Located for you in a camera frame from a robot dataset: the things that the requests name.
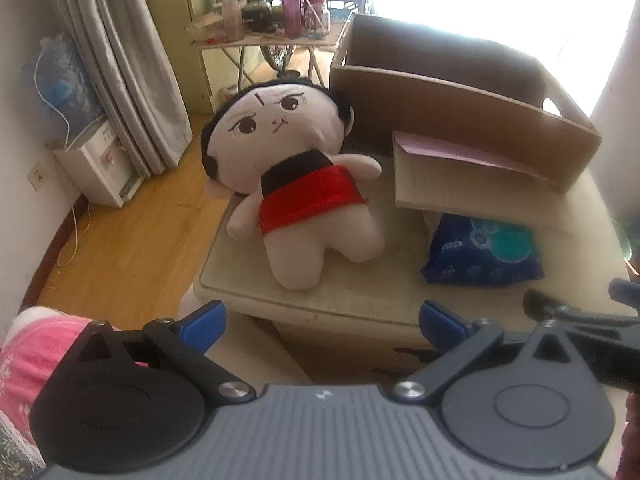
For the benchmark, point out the pink cover notebook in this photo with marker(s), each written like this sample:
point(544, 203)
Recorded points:
point(450, 180)

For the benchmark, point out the bicycle wheel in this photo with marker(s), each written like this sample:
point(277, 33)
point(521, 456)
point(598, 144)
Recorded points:
point(275, 57)

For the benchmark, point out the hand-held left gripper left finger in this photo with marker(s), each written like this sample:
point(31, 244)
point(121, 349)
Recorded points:
point(205, 325)

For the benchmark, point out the grey curtain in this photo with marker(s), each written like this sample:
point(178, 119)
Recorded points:
point(125, 60)

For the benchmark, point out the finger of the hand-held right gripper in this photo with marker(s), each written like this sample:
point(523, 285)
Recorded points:
point(600, 327)
point(627, 292)

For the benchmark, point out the dark teapot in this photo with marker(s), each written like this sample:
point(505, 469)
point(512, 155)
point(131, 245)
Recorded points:
point(257, 12)

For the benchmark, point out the pink plastic cup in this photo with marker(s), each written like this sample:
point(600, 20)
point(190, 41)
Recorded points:
point(233, 20)

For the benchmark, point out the blue water jug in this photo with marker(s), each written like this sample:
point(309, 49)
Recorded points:
point(65, 85)

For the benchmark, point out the red lid bottle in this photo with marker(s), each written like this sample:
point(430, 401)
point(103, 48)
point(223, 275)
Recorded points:
point(317, 7)

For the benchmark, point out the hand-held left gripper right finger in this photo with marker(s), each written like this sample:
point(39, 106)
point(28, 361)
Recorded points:
point(440, 325)

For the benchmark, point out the pale green cabinet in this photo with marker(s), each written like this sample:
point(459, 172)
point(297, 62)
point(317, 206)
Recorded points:
point(170, 10)

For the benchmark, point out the blue wet wipes pack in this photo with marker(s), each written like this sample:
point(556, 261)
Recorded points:
point(480, 250)

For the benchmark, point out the purple pitcher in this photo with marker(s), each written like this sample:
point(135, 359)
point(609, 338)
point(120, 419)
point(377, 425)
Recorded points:
point(293, 12)

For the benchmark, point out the white tube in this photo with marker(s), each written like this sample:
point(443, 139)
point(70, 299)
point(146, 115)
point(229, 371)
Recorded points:
point(36, 72)

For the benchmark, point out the pink floral cloth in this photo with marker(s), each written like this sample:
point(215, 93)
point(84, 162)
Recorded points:
point(25, 360)

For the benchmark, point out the beige desktop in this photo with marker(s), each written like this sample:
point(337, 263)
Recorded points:
point(350, 300)

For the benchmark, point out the white wall socket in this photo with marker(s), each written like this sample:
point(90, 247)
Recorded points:
point(36, 176)

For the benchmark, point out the wooden folding table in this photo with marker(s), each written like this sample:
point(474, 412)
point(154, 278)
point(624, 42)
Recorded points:
point(260, 42)

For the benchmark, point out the brown cardboard box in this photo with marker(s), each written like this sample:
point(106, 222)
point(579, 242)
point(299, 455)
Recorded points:
point(450, 105)

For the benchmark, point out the plush doll with black hair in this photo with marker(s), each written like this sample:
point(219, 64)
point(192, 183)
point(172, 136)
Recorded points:
point(280, 125)

